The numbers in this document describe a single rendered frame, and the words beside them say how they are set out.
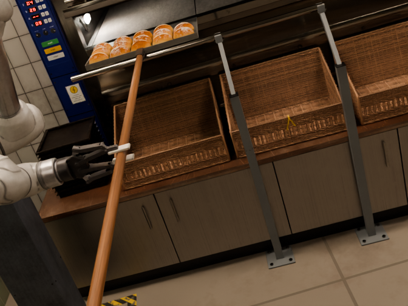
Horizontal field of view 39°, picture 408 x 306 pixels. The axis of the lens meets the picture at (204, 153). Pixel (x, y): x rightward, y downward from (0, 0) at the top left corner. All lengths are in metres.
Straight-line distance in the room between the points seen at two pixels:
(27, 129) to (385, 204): 1.77
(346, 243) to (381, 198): 0.29
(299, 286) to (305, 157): 0.62
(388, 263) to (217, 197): 0.87
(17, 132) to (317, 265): 1.57
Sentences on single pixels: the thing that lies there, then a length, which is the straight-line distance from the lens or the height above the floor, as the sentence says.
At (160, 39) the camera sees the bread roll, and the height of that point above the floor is 1.22.
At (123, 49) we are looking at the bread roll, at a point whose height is 1.22.
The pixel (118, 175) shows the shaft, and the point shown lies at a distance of 1.66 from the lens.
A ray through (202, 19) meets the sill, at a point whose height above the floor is 1.16.
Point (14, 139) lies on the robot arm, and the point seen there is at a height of 1.15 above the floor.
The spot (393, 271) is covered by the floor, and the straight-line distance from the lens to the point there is 2.87.
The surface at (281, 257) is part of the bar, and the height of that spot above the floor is 0.02.
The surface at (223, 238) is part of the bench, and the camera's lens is 3.00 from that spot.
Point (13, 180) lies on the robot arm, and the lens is 1.70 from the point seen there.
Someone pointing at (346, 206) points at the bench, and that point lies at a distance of 3.00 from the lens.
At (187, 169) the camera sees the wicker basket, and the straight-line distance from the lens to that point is 2.82.
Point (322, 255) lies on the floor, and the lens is 3.02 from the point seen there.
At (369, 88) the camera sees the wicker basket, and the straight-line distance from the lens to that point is 3.19.
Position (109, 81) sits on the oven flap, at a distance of 3.17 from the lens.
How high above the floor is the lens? 1.95
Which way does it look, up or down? 27 degrees down
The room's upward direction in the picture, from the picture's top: 18 degrees counter-clockwise
